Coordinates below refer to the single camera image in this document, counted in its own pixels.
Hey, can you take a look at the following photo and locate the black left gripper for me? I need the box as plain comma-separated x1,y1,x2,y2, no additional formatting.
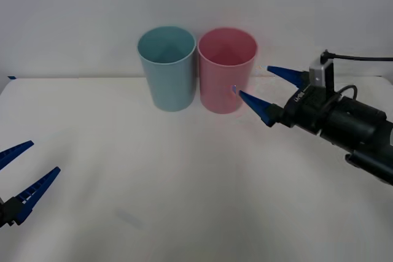
0,140,61,229

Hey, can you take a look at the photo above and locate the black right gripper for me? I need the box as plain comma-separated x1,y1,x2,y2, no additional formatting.
239,65,335,136

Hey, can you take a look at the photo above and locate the pink plastic bin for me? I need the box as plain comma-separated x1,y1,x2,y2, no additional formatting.
197,27,258,115

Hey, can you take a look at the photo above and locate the pale blue plastic bin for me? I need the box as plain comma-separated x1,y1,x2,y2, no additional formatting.
136,26,197,112

